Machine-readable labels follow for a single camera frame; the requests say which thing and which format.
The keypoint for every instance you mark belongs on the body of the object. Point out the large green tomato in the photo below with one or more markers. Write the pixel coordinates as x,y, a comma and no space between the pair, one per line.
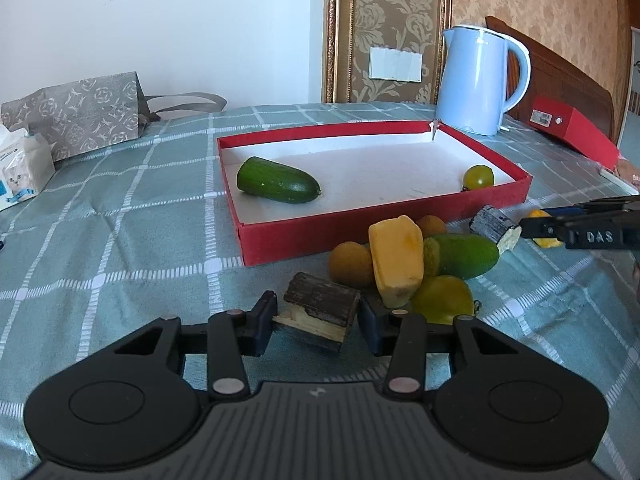
442,300

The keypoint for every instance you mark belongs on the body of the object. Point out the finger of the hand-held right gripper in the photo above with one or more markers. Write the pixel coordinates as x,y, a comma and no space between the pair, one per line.
537,227
580,208

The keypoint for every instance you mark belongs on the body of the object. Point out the large yellow fruit chunk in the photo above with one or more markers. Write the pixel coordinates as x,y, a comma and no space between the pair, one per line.
395,260

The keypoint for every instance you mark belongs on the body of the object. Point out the gold framed wallpaper panel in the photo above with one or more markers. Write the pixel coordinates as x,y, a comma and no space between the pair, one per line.
390,10

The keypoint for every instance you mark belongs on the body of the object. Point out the small green tomato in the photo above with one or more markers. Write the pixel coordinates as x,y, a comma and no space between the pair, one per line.
478,177

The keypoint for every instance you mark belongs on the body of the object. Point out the grey patterned paper bag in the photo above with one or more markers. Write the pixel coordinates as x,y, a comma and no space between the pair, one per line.
85,115

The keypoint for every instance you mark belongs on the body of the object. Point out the dark sugarcane piece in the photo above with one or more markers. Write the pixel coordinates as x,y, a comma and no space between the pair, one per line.
492,222
320,310

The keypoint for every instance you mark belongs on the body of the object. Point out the green cucumber piece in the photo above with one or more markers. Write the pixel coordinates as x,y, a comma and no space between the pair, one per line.
465,257
277,180

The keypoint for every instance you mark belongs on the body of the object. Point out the light blue electric kettle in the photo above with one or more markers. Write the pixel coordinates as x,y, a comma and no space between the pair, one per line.
472,80

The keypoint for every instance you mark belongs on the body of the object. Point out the red rectangular box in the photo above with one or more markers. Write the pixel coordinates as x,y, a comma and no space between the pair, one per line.
575,125

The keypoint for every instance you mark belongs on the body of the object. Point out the round brown fruit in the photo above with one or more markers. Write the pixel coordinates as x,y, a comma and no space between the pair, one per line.
431,225
431,257
352,264

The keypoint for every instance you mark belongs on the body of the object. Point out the brown wooden headboard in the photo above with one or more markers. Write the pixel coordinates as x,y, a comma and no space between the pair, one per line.
565,75

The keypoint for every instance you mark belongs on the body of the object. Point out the white tissue pack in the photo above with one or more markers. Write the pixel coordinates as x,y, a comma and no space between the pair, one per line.
22,170

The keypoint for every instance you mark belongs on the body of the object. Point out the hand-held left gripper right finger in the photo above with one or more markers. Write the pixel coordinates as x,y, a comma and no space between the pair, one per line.
372,327

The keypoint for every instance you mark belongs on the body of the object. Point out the small yellow fruit piece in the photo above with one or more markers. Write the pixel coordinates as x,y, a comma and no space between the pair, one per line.
547,243

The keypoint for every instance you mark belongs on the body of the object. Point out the red shallow cardboard tray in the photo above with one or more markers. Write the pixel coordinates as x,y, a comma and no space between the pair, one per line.
300,237

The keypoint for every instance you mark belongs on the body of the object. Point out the white wall switch panel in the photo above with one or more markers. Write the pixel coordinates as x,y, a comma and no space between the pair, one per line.
396,63

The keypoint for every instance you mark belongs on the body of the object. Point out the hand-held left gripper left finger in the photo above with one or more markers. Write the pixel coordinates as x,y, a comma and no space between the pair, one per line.
265,327

